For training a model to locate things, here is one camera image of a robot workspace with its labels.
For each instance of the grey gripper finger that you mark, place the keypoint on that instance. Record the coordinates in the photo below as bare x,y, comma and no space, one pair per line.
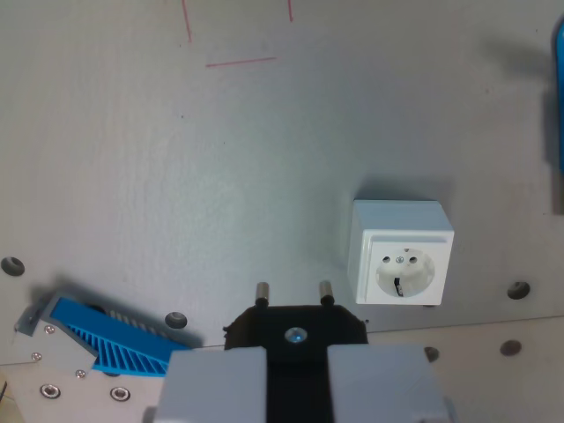
379,383
211,388

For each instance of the black two-pin power plug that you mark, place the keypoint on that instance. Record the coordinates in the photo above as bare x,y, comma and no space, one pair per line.
299,348

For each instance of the blue ribbed plastic part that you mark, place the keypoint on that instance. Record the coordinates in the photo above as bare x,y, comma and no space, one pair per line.
119,341

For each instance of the blue object at edge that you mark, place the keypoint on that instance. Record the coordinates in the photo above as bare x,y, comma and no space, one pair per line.
558,97

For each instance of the white wall socket box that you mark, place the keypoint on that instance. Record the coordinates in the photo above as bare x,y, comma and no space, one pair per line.
398,255

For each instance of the grey metal bracket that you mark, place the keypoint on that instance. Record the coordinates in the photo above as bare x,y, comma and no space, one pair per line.
57,343

